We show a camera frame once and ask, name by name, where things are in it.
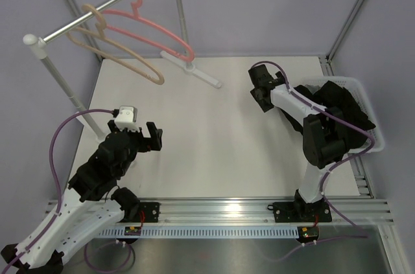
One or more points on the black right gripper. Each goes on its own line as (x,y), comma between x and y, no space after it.
(265,106)

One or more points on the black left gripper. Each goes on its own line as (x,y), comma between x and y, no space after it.
(155,135)

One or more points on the black shirt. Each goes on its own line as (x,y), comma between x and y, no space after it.
(331,95)

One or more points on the pink plastic hanger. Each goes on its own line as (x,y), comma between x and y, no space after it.
(134,15)

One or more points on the grey shirt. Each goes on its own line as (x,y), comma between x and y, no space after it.
(312,88)

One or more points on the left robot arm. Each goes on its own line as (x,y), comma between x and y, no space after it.
(91,202)

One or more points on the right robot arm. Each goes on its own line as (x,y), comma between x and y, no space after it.
(331,124)

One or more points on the white plastic basket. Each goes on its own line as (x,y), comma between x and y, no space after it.
(359,94)

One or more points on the metal clothes rack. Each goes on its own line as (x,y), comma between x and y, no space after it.
(89,27)

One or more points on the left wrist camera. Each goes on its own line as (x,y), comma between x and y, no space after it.
(126,118)

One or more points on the white slotted cable duct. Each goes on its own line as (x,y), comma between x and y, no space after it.
(205,232)

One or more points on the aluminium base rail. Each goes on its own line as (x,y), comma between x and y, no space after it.
(250,211)

